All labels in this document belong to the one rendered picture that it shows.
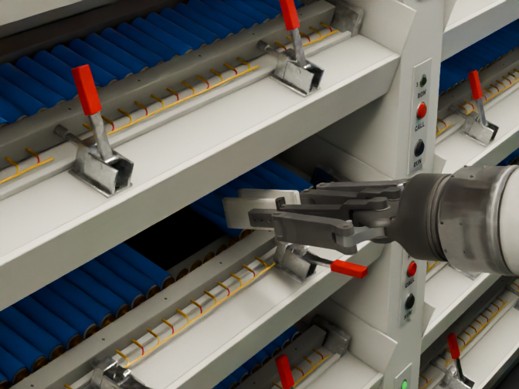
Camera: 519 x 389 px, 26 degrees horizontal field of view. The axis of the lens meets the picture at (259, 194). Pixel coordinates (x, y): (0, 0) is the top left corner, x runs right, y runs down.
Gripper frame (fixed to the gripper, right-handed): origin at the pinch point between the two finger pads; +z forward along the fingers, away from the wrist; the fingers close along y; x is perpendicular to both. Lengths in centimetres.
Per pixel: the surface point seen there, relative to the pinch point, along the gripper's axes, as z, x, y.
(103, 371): -0.3, 4.6, 24.6
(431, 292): 5.0, 25.9, -37.6
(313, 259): -2.9, 6.1, -2.6
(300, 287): -1.8, 8.5, -1.2
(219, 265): 1.8, 3.6, 5.7
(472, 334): 12, 43, -59
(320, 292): -1.1, 10.9, -5.1
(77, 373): 1.7, 4.6, 25.4
